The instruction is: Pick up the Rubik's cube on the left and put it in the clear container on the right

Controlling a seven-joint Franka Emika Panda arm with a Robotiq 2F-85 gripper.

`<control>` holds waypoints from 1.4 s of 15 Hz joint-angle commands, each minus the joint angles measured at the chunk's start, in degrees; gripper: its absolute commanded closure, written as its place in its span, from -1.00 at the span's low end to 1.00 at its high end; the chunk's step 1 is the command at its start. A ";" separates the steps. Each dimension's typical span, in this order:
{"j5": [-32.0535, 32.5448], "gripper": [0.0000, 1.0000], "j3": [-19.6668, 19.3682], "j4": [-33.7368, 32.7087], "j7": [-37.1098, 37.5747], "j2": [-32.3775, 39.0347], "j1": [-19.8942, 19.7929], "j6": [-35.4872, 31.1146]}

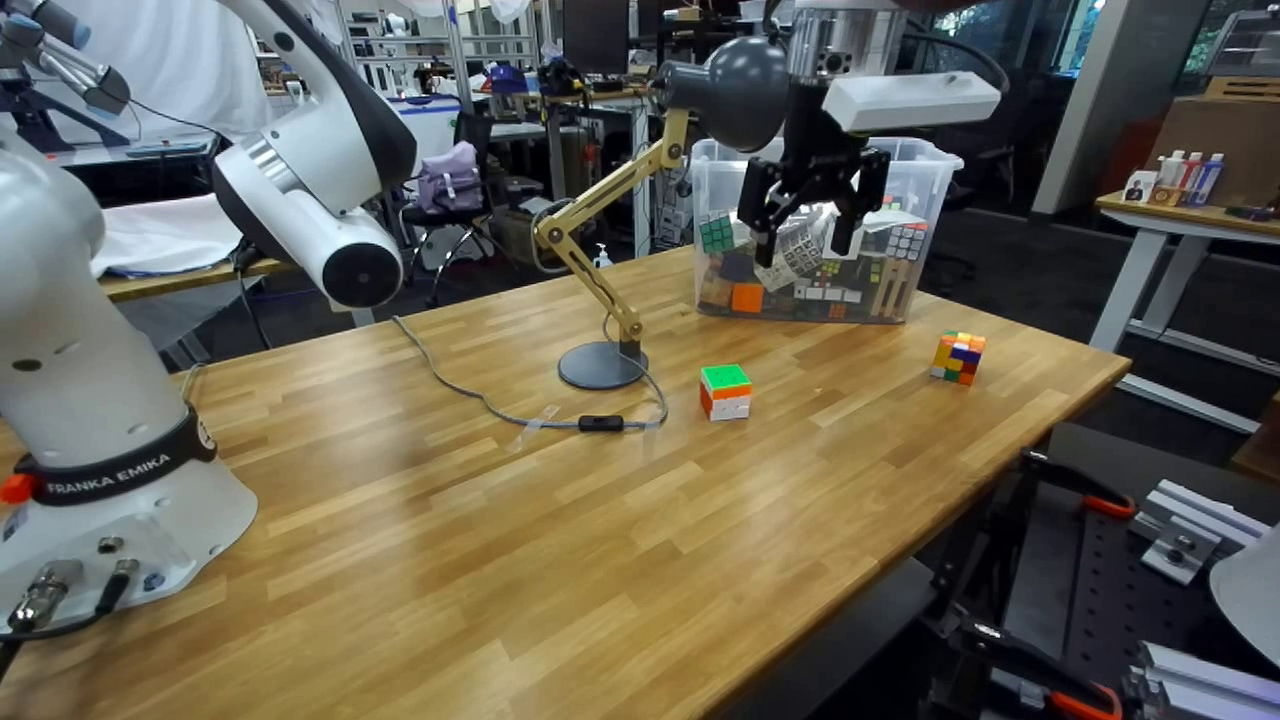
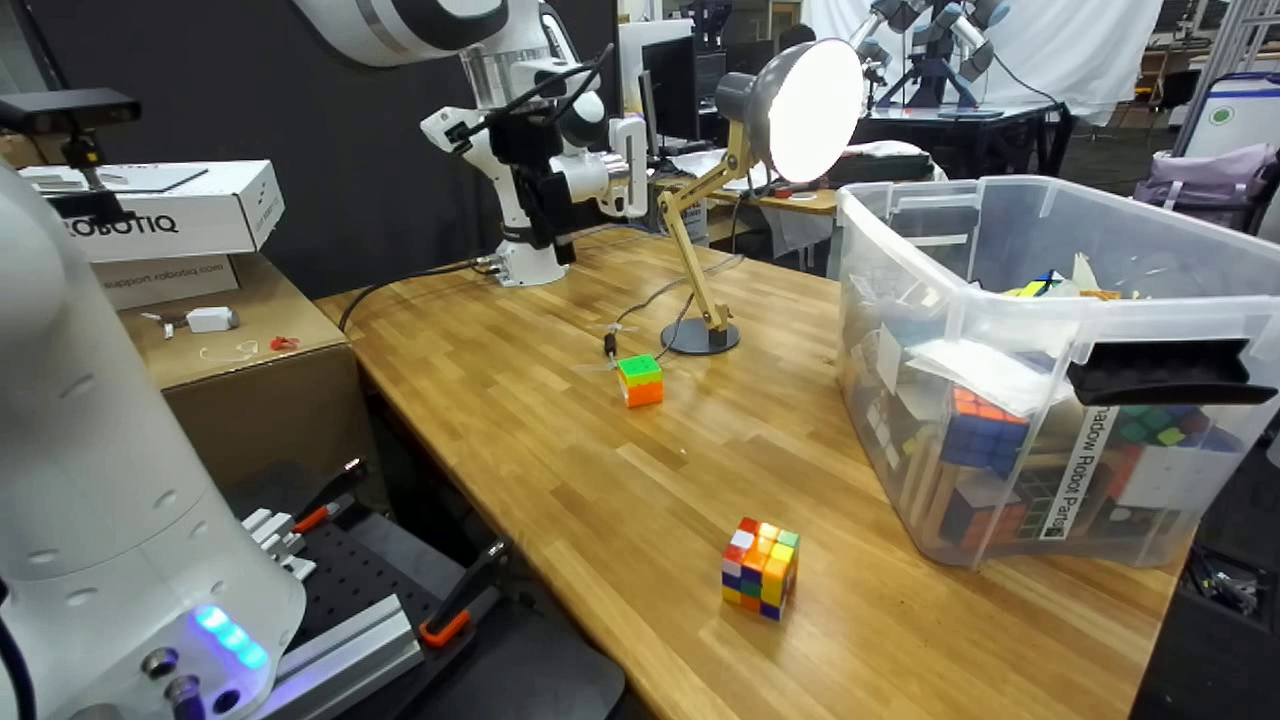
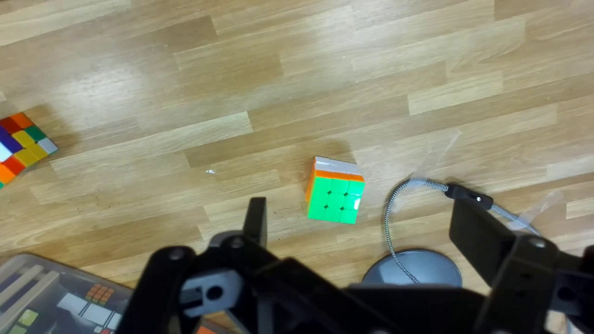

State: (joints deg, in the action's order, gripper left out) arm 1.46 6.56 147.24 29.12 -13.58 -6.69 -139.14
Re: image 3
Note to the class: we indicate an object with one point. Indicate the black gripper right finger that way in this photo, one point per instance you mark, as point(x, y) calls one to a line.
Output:
point(532, 289)

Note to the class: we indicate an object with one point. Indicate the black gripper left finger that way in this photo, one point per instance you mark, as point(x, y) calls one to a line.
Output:
point(187, 297)

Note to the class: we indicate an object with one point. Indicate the green orange Rubik's cube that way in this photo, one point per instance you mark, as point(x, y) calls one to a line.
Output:
point(335, 200)

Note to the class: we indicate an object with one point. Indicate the clear plastic storage container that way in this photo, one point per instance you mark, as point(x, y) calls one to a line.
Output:
point(38, 289)

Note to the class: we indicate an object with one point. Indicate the scrambled multicolour Rubik's cube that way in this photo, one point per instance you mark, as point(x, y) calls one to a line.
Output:
point(22, 148)

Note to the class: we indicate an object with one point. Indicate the wooden desk lamp grey shade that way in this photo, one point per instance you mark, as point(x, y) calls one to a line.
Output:
point(421, 269)

